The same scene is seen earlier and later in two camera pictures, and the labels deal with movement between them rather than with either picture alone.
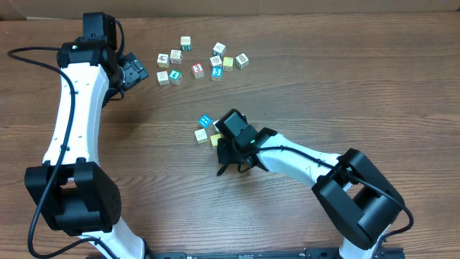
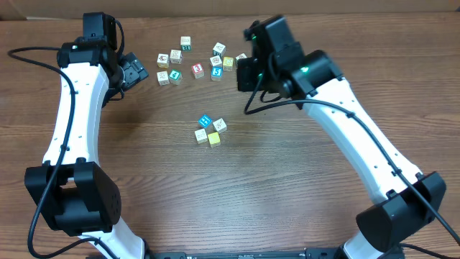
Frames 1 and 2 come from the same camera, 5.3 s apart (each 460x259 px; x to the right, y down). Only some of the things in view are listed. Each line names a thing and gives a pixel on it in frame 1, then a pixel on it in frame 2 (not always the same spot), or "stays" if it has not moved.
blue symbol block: x=205 y=121 stays
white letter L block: x=201 y=136 stays
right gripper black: x=226 y=152 to x=245 y=75
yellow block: x=214 y=139 stays
